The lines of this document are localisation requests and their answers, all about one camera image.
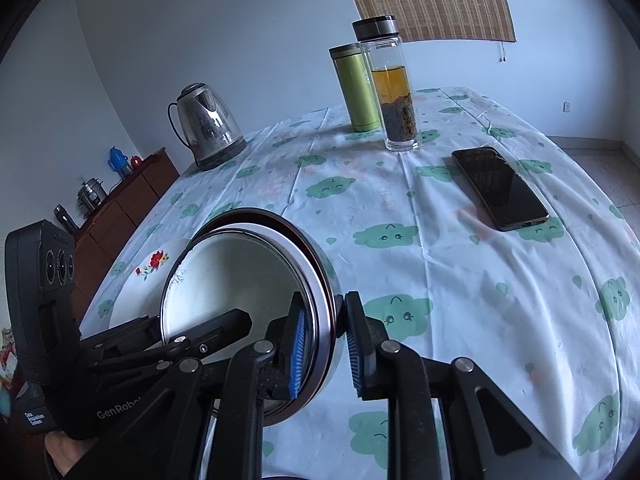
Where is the blue thermos jug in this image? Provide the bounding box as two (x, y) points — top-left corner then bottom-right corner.
(108, 146), (128, 178)

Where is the cloud print tablecloth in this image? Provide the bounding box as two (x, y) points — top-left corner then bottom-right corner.
(80, 86), (636, 480)

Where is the red flower white plate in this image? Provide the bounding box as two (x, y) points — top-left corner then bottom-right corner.
(107, 238), (198, 343)

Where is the silver rice cooker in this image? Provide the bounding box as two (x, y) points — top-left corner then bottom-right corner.
(76, 177), (107, 216)

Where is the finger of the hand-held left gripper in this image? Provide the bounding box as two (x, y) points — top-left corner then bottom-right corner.
(80, 315), (165, 362)
(90, 308), (253, 376)

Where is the stainless steel bowl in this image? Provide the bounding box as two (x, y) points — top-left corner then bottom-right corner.
(161, 207), (346, 428)

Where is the black smartphone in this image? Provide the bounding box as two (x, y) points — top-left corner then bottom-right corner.
(451, 146), (551, 232)

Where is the black thermos flask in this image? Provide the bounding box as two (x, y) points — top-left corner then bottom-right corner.
(54, 204), (78, 233)

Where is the brown wooden sideboard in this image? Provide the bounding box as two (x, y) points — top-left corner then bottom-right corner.
(70, 147), (181, 321)

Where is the white enamel bowl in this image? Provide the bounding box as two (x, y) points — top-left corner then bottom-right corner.
(161, 229), (317, 356)

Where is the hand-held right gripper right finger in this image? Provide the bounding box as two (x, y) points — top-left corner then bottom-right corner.
(343, 290), (566, 480)

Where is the person's left hand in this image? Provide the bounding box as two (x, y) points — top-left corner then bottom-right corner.
(44, 430), (98, 480)

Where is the stainless steel electric kettle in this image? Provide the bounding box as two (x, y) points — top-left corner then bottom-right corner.
(167, 82), (246, 163)

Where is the green thermos bottle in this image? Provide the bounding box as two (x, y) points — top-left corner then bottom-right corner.
(328, 44), (383, 133)

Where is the crumpled printed bag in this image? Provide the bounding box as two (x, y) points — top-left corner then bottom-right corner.
(0, 327), (23, 401)

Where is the glass tea bottle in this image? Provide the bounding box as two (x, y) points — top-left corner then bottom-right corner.
(351, 16), (422, 152)

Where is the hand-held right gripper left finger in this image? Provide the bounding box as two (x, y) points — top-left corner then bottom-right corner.
(97, 294), (310, 480)

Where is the black kettle base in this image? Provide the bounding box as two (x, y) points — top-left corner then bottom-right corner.
(194, 137), (248, 171)

